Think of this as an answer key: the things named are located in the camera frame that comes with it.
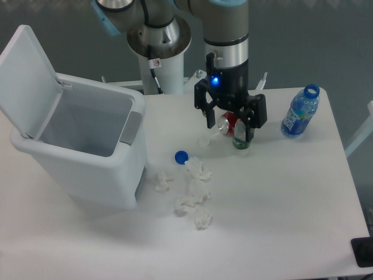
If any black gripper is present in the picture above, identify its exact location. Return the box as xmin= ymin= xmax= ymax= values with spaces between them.
xmin=194 ymin=52 xmax=268 ymax=142

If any white paper ball bottom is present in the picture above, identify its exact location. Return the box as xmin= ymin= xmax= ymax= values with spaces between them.
xmin=194 ymin=207 xmax=212 ymax=230

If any white paper ball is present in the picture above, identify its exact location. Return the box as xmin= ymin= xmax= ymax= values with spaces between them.
xmin=185 ymin=157 xmax=212 ymax=181
xmin=187 ymin=179 xmax=212 ymax=204
xmin=174 ymin=195 xmax=196 ymax=217
xmin=154 ymin=171 xmax=174 ymax=194
xmin=194 ymin=207 xmax=212 ymax=230

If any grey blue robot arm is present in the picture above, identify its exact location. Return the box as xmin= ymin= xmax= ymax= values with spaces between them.
xmin=92 ymin=1 xmax=267 ymax=143

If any white paper ball top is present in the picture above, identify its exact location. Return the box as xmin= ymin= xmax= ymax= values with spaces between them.
xmin=185 ymin=157 xmax=212 ymax=181

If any white paper ball middle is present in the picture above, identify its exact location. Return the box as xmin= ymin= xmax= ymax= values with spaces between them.
xmin=187 ymin=179 xmax=212 ymax=204

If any white paper ball lower left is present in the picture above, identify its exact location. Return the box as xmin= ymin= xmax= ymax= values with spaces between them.
xmin=174 ymin=195 xmax=196 ymax=217

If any red soda can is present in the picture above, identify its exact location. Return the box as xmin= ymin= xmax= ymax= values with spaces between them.
xmin=217 ymin=111 xmax=238 ymax=135

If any blue bottle cap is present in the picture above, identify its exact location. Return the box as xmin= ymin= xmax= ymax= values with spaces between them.
xmin=174 ymin=150 xmax=189 ymax=165

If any blue plastic drink bottle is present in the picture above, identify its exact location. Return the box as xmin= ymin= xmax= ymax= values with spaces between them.
xmin=281 ymin=83 xmax=320 ymax=137

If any white open trash bin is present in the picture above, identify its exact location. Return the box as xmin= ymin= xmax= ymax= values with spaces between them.
xmin=1 ymin=25 xmax=148 ymax=209

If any black device at edge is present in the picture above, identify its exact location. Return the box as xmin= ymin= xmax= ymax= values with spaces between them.
xmin=351 ymin=237 xmax=372 ymax=268

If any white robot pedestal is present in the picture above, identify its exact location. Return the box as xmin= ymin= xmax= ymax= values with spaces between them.
xmin=112 ymin=16 xmax=207 ymax=95

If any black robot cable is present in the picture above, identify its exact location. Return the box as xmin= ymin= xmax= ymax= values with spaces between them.
xmin=139 ymin=0 xmax=166 ymax=95

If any white frame at right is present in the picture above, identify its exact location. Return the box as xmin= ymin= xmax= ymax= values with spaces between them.
xmin=344 ymin=101 xmax=372 ymax=158

